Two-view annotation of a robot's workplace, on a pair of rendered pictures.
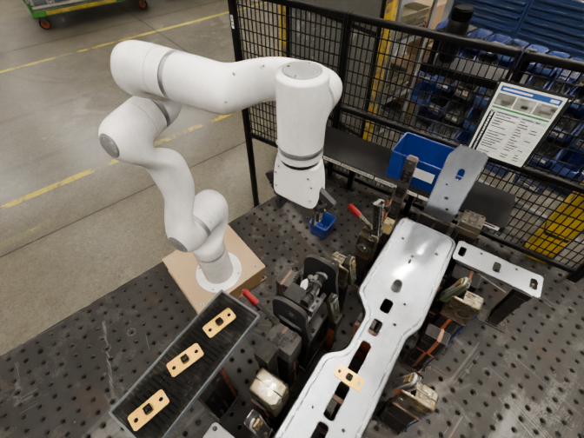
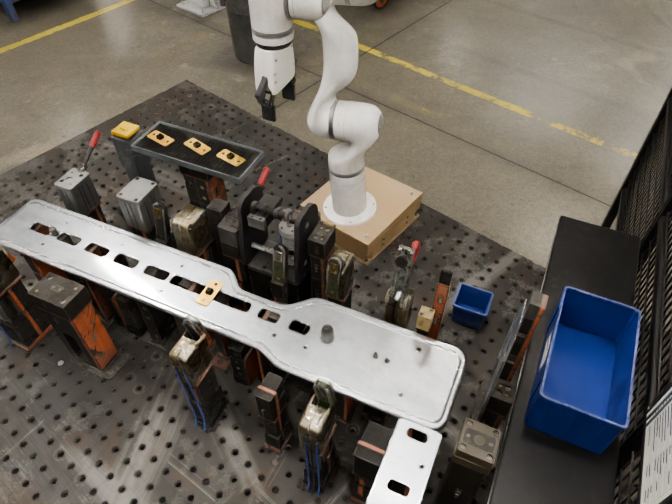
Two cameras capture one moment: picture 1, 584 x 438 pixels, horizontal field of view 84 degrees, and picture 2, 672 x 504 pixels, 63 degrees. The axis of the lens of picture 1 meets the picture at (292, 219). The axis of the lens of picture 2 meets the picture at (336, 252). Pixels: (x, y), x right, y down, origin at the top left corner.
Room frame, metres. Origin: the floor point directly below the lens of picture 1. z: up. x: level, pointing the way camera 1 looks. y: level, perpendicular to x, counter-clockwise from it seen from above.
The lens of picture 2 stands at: (0.43, -1.09, 2.13)
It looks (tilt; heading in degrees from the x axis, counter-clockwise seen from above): 48 degrees down; 80
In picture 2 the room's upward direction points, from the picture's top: straight up
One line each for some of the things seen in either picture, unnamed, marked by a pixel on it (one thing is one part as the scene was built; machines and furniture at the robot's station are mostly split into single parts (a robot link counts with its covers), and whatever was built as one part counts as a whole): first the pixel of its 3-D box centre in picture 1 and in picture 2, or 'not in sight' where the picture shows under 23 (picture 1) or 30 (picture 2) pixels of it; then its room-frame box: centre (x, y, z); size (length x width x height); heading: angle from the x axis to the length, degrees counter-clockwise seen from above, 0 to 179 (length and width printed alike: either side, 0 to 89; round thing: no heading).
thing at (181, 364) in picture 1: (184, 359); (197, 145); (0.26, 0.26, 1.17); 0.08 x 0.04 x 0.01; 130
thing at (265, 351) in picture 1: (269, 372); (228, 252); (0.30, 0.07, 0.90); 0.05 x 0.05 x 0.40; 56
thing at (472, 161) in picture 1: (452, 187); (500, 362); (0.86, -0.58, 1.17); 0.12 x 0.01 x 0.34; 56
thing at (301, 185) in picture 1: (300, 174); (275, 60); (0.49, -0.02, 1.55); 0.10 x 0.07 x 0.11; 56
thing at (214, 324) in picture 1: (219, 321); (230, 156); (0.35, 0.19, 1.17); 0.08 x 0.04 x 0.01; 133
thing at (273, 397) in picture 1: (272, 404); (199, 261); (0.21, 0.06, 0.89); 0.13 x 0.11 x 0.38; 56
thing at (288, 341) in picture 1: (285, 359); (243, 265); (0.34, 0.02, 0.89); 0.13 x 0.11 x 0.38; 56
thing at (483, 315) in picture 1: (509, 303); not in sight; (0.56, -0.82, 0.84); 0.11 x 0.06 x 0.29; 56
